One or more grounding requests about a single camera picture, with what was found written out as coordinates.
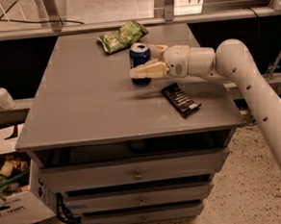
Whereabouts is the middle grey drawer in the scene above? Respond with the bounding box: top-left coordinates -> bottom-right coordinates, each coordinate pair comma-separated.
64,182 -> 214,213

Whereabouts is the black cable on floor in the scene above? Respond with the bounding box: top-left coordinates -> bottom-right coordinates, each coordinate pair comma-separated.
0,6 -> 86,31

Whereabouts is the top grey drawer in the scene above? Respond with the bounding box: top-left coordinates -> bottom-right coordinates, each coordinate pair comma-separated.
38,147 -> 229,192

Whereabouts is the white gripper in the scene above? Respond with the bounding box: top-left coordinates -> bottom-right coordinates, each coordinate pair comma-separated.
129,44 -> 191,79

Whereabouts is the bottom grey drawer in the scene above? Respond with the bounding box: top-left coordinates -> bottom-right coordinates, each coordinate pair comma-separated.
83,202 -> 203,224

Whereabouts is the black snack bar wrapper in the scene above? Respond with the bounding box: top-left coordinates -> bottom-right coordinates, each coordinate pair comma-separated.
161,83 -> 201,117

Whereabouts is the blue pepsi can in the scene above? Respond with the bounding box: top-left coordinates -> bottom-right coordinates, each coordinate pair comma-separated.
130,42 -> 151,87

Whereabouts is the grey drawer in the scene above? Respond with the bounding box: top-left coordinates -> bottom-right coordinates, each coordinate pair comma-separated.
38,147 -> 229,192
64,182 -> 214,213
83,202 -> 203,224

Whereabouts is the white pump bottle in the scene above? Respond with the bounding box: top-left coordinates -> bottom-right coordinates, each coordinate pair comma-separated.
0,87 -> 15,110

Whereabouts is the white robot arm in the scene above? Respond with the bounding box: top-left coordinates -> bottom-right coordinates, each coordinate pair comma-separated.
130,38 -> 281,169

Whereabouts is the green chip bag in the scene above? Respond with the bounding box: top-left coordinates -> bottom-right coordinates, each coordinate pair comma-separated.
98,20 -> 148,54

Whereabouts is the grey metal railing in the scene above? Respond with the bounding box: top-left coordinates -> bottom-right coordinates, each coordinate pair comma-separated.
0,7 -> 281,40

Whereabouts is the grey drawer cabinet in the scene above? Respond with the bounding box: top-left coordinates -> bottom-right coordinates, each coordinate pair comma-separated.
16,34 -> 243,221

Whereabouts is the white cardboard box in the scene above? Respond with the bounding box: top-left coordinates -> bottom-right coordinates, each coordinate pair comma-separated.
0,124 -> 56,224

